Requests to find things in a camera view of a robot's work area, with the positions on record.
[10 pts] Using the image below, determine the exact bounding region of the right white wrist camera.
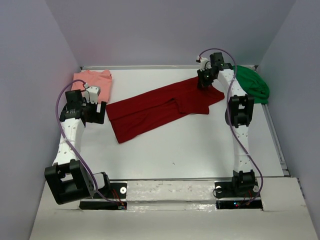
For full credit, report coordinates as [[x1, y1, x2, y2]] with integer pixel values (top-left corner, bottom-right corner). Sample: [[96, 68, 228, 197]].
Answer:
[[196, 56, 212, 72]]

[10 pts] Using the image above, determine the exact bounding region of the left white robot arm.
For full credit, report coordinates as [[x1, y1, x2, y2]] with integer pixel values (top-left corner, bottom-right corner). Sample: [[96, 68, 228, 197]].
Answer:
[[44, 86, 111, 205]]

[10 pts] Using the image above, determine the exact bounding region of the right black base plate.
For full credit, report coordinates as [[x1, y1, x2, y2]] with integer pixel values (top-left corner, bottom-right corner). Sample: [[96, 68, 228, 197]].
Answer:
[[212, 181, 263, 210]]

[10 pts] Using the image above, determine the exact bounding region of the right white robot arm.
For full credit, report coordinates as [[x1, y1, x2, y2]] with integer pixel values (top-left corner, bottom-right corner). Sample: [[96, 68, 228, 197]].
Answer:
[[196, 52, 257, 199]]

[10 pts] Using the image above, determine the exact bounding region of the folded pink t shirt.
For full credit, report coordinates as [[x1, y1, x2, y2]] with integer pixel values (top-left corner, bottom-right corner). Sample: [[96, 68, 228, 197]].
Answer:
[[73, 70, 113, 103]]

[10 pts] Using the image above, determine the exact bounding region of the aluminium table frame rail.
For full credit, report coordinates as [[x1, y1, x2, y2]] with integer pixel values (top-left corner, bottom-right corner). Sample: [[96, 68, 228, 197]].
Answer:
[[80, 65, 200, 71]]

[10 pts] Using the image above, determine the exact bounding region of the red t shirt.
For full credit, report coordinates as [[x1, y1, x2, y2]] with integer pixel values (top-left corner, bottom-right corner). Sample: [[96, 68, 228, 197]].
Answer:
[[106, 77, 225, 144]]

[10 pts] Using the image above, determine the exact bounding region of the white front cover board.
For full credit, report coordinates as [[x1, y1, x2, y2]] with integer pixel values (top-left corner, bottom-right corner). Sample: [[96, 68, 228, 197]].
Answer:
[[30, 177, 317, 240]]

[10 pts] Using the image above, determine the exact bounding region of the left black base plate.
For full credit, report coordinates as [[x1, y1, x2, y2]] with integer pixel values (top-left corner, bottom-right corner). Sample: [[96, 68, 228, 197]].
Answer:
[[79, 181, 128, 211]]

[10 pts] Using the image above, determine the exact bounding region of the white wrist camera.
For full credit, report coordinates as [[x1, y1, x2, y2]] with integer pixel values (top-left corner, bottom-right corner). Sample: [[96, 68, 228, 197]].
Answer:
[[82, 86, 101, 104], [196, 56, 212, 72]]

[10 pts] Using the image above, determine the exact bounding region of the green t shirt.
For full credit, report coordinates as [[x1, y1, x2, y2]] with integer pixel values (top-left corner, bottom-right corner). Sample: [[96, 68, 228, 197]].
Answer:
[[233, 65, 270, 105]]

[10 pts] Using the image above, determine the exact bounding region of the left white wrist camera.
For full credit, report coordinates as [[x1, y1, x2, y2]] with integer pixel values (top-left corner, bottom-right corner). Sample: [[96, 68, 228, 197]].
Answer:
[[82, 86, 101, 104]]

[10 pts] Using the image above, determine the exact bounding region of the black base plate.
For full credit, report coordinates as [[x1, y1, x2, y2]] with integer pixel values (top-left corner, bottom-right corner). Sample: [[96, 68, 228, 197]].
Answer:
[[212, 181, 263, 210], [79, 181, 128, 211]]

